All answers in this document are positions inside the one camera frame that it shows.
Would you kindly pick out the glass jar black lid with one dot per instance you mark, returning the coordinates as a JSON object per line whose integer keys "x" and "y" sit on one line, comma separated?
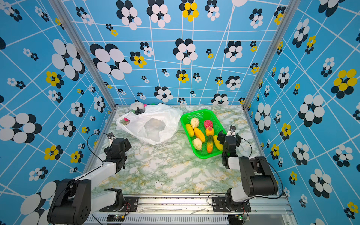
{"x": 139, "y": 111}

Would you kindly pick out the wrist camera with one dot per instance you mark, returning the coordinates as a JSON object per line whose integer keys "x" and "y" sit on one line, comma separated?
{"x": 111, "y": 136}
{"x": 232, "y": 131}

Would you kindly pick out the green plastic basket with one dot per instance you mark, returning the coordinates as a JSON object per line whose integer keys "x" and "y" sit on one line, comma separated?
{"x": 202, "y": 128}

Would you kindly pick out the beige round pear fruit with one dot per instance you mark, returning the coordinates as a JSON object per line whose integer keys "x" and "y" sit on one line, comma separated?
{"x": 195, "y": 122}

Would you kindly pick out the orange red peach fruit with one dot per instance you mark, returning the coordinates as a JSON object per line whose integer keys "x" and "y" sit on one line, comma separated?
{"x": 210, "y": 131}

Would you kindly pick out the translucent white plastic bag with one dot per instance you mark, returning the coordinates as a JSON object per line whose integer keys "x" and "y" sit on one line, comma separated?
{"x": 156, "y": 125}

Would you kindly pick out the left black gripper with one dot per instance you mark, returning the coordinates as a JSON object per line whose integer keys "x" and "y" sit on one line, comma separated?
{"x": 108, "y": 152}

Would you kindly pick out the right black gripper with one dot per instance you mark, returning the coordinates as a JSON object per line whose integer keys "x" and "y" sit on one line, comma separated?
{"x": 222, "y": 138}

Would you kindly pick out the pink green plush toy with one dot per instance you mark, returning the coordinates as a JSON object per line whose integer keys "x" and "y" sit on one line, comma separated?
{"x": 126, "y": 119}

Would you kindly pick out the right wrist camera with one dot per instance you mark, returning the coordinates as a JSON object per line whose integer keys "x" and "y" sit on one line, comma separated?
{"x": 232, "y": 131}

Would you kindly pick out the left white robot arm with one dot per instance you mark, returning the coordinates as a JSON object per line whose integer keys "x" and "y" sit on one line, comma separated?
{"x": 73, "y": 201}

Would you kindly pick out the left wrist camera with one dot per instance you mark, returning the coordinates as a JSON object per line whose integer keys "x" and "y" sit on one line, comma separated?
{"x": 111, "y": 136}

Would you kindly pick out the white plush toy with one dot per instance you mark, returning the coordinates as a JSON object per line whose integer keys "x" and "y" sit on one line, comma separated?
{"x": 134, "y": 106}

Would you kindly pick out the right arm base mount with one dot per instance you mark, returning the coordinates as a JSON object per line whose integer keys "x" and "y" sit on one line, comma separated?
{"x": 222, "y": 204}

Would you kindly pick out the yellow banana fruit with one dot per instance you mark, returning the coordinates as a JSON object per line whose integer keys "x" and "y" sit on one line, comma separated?
{"x": 189, "y": 130}

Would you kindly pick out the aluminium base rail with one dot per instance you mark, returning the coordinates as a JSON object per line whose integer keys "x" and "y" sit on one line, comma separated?
{"x": 195, "y": 209}

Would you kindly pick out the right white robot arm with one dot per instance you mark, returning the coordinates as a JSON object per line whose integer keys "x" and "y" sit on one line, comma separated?
{"x": 257, "y": 178}

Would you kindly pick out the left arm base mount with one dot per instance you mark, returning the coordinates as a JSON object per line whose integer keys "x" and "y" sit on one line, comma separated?
{"x": 128, "y": 204}

